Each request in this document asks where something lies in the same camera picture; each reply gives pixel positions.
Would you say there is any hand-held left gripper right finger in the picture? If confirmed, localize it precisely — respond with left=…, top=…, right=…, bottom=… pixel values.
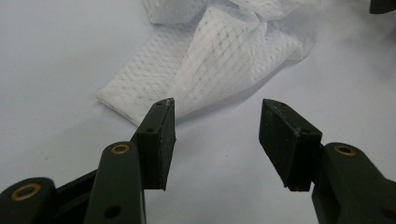
left=258, top=98, right=323, bottom=192

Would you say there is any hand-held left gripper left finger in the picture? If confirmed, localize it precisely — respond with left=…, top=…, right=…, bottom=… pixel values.
left=130, top=97, right=177, bottom=191

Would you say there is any white mesh laundry bag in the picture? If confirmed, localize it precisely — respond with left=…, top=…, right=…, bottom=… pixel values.
left=95, top=0, right=323, bottom=127

